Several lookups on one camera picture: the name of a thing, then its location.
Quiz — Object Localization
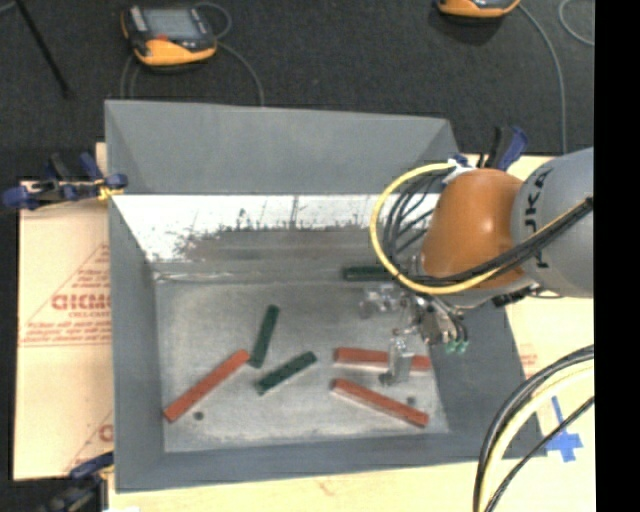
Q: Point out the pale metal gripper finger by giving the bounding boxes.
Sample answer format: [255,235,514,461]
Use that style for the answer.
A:
[378,335,417,387]
[358,283,407,320]

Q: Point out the dark green flat block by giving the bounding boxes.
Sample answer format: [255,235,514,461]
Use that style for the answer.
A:
[341,265,402,283]
[247,304,281,370]
[255,350,319,397]

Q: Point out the red-brown flat block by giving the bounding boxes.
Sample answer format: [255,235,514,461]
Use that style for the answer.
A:
[332,346,433,374]
[329,377,431,429]
[162,348,251,424]

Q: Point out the grey metal bin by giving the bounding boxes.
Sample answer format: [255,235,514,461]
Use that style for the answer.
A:
[103,99,545,494]

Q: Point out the brown cardboard board red print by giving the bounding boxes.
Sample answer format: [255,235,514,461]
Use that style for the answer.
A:
[11,191,117,482]

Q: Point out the black cylinder on white bracket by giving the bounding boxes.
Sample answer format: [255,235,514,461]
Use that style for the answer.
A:
[491,287,529,308]

